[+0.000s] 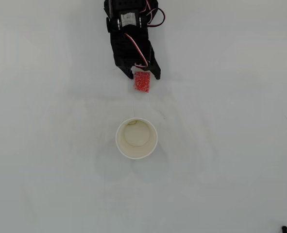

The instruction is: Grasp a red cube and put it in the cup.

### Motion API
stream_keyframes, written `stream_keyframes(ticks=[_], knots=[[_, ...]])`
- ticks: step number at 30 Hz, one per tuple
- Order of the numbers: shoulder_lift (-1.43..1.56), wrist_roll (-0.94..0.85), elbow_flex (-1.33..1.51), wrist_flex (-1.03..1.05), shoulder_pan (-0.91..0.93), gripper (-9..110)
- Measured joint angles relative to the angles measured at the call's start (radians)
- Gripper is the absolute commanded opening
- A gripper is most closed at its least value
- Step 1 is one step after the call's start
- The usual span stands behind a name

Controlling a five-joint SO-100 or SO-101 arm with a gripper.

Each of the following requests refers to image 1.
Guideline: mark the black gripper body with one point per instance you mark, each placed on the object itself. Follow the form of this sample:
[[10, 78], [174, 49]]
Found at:
[[126, 63]]

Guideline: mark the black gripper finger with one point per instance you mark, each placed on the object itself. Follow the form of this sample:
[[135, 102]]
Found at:
[[127, 70], [155, 69]]

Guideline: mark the red cube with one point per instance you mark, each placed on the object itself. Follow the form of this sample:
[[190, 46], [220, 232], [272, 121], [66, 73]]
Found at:
[[142, 82]]

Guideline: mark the tan paper cup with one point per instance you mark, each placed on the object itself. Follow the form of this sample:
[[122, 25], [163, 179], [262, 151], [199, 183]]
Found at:
[[136, 150]]

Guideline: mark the small black object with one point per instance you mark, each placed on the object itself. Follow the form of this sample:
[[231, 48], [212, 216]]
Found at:
[[284, 229]]

